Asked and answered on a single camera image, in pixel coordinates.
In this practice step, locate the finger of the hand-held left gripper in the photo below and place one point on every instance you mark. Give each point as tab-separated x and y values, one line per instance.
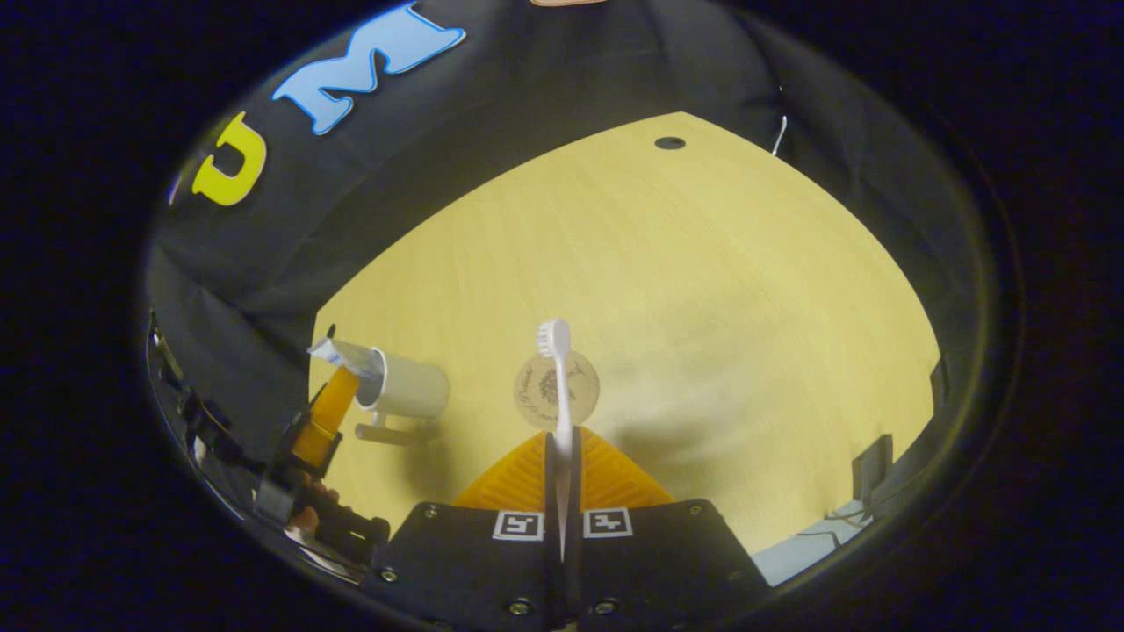
325	421

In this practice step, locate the round wooden coaster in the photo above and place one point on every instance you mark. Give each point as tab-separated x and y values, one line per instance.
536	395

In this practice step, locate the wooden desktop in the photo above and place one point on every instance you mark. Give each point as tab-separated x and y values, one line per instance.
702	307

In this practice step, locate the white toothbrush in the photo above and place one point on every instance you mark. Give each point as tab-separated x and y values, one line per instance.
562	404

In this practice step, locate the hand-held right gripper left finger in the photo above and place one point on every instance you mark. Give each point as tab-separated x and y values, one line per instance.
551	527

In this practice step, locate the white toothpaste tube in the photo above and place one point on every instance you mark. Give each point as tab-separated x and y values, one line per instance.
347	355

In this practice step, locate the black backdrop cloth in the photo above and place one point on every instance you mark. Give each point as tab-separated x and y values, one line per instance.
527	88

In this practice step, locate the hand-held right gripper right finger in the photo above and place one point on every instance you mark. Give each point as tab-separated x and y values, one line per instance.
576	544

